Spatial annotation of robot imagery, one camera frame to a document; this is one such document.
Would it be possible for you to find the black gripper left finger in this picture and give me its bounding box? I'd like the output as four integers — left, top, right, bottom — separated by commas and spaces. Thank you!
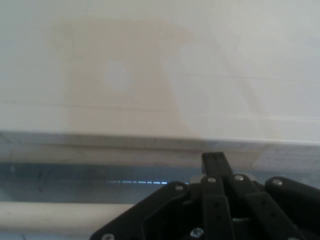
89, 151, 236, 240

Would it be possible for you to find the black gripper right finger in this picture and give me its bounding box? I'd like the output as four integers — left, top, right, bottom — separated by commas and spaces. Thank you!
212, 151, 320, 240

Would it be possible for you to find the white toaster oven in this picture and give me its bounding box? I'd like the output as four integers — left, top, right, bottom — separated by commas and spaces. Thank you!
0, 0, 320, 151

